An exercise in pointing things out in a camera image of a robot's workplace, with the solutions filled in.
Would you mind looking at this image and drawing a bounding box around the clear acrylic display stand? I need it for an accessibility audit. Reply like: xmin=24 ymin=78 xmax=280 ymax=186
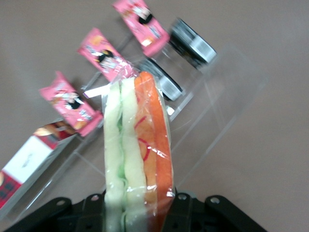
xmin=0 ymin=36 xmax=268 ymax=222

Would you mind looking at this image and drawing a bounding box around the red and white snack box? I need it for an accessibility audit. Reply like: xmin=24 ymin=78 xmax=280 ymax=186
xmin=0 ymin=122 xmax=78 ymax=210

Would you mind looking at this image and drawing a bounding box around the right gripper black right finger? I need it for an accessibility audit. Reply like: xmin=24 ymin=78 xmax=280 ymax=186
xmin=169 ymin=188 xmax=268 ymax=232

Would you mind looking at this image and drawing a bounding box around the black foil snack packet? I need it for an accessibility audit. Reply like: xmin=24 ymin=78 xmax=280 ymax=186
xmin=139 ymin=58 xmax=185 ymax=102
xmin=169 ymin=18 xmax=217 ymax=70

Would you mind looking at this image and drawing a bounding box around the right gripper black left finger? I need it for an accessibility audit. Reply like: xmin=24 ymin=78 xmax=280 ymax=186
xmin=3 ymin=192 xmax=107 ymax=232

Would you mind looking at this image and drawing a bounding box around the pink snack packet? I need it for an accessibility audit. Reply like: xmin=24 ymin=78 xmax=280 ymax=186
xmin=112 ymin=0 xmax=170 ymax=57
xmin=76 ymin=27 xmax=136 ymax=82
xmin=39 ymin=71 xmax=104 ymax=138

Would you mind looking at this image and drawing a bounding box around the sandwich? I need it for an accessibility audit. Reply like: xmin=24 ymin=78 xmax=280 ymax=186
xmin=103 ymin=71 xmax=175 ymax=232

